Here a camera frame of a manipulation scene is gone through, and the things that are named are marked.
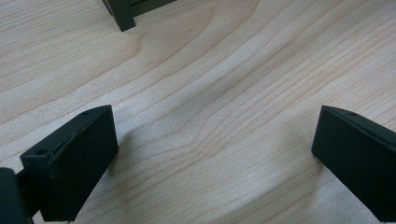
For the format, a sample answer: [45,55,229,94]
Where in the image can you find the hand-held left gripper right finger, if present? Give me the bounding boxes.
[310,105,396,224]

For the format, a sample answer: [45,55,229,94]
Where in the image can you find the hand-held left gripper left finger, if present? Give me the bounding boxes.
[20,104,120,223]

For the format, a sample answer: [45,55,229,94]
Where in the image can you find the black metal two-tier rack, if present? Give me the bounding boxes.
[102,0,178,33]

